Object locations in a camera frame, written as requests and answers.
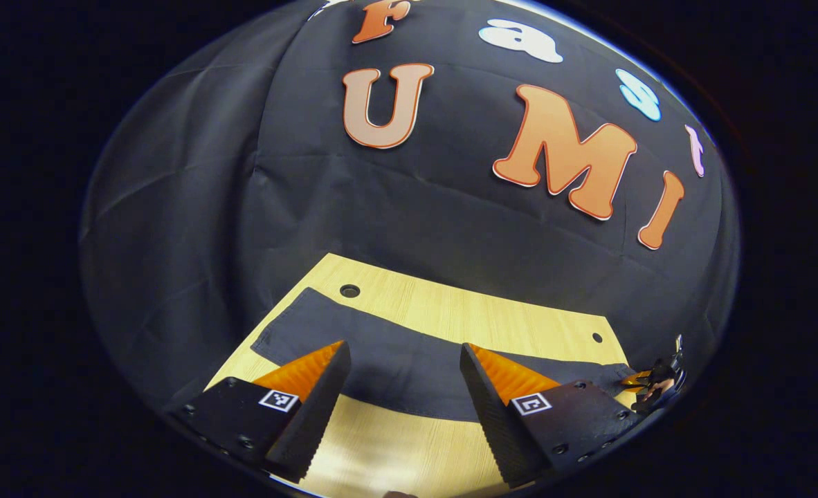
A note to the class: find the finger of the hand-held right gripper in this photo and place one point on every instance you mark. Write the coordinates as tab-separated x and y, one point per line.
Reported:
636	379

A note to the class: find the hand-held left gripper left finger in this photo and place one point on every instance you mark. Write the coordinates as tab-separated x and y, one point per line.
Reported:
315	408

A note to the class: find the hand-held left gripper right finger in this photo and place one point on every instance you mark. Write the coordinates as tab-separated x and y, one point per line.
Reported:
492	415

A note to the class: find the dark grey jeans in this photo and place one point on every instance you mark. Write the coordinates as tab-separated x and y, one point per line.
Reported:
395	360

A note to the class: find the black backdrop cloth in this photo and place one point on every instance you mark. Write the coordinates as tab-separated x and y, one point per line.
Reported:
416	207

